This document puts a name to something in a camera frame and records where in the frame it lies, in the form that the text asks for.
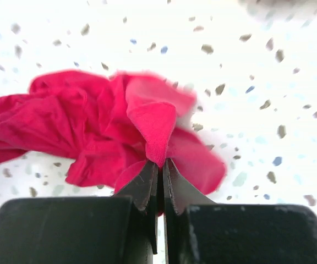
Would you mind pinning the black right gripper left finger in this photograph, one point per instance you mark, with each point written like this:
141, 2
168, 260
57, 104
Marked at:
118, 229

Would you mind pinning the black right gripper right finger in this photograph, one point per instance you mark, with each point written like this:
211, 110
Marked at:
199, 230

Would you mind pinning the pink t-shirt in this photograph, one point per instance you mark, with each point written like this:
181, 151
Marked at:
109, 127

